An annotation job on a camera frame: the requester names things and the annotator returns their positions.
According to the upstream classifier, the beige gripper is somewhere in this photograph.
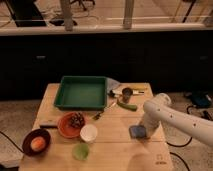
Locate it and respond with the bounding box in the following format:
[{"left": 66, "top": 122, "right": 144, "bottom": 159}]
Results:
[{"left": 140, "top": 114, "right": 160, "bottom": 138}]

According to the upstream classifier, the blue sponge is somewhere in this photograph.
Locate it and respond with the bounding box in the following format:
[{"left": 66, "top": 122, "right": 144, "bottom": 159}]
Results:
[{"left": 129, "top": 125, "right": 146, "bottom": 139}]

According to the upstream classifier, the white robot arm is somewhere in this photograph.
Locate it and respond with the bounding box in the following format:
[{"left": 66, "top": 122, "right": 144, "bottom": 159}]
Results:
[{"left": 140, "top": 93, "right": 213, "bottom": 148}]

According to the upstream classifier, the green plastic tray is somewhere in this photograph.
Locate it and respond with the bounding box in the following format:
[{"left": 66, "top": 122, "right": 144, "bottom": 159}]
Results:
[{"left": 54, "top": 76, "right": 107, "bottom": 110}]

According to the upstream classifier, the green cucumber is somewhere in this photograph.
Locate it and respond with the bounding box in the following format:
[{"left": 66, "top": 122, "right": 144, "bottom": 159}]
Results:
[{"left": 117, "top": 100, "right": 138, "bottom": 111}]

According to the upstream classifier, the dark metal cup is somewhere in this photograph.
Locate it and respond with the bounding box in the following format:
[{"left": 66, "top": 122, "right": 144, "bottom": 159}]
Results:
[{"left": 122, "top": 87, "right": 133, "bottom": 103}]

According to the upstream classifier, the small brush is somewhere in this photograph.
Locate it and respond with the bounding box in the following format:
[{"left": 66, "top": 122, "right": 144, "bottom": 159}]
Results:
[{"left": 93, "top": 102, "right": 116, "bottom": 120}]

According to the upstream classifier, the white marker pen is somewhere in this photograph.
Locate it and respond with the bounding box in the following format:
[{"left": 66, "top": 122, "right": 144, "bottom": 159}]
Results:
[{"left": 108, "top": 90, "right": 145, "bottom": 97}]

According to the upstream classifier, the white cup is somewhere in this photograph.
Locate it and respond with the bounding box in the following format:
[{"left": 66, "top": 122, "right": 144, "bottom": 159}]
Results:
[{"left": 80, "top": 124, "right": 98, "bottom": 143}]

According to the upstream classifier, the pine cone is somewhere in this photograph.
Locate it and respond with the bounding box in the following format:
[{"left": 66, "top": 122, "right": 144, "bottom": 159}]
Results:
[{"left": 70, "top": 113, "right": 85, "bottom": 128}]

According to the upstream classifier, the orange terracotta bowl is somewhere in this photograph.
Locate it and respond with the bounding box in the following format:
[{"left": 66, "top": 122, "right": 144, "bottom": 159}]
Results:
[{"left": 57, "top": 112, "right": 85, "bottom": 138}]

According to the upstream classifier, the black flat bar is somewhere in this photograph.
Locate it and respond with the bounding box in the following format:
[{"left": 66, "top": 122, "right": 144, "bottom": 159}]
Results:
[{"left": 39, "top": 125, "right": 57, "bottom": 129}]

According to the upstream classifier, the orange peach fruit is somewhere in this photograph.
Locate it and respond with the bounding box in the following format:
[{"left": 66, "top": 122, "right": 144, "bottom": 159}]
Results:
[{"left": 30, "top": 136, "right": 46, "bottom": 152}]

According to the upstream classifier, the dark brown bowl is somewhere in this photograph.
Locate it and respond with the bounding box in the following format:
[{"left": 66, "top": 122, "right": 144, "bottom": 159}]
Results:
[{"left": 22, "top": 129, "right": 51, "bottom": 156}]

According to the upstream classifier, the black floor cable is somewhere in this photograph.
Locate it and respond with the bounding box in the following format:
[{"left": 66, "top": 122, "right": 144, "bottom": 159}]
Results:
[{"left": 165, "top": 135, "right": 194, "bottom": 148}]

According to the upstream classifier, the yellow handled tool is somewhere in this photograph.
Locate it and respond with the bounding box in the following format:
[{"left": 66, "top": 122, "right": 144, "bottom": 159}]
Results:
[{"left": 130, "top": 86, "right": 147, "bottom": 91}]

